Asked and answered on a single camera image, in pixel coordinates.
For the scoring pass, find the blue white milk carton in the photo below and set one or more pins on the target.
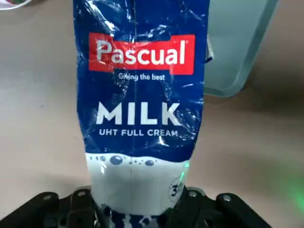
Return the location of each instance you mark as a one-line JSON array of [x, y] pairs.
[[142, 107]]

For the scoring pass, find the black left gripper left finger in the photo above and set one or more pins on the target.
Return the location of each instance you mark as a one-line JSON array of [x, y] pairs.
[[47, 209]]

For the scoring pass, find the teal rectangular tray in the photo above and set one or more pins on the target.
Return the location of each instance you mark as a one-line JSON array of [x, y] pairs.
[[237, 47]]

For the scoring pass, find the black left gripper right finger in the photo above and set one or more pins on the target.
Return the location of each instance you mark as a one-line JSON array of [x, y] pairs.
[[225, 211]]

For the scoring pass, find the white strawberry plate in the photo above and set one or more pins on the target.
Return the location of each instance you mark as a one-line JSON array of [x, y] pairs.
[[12, 6]]

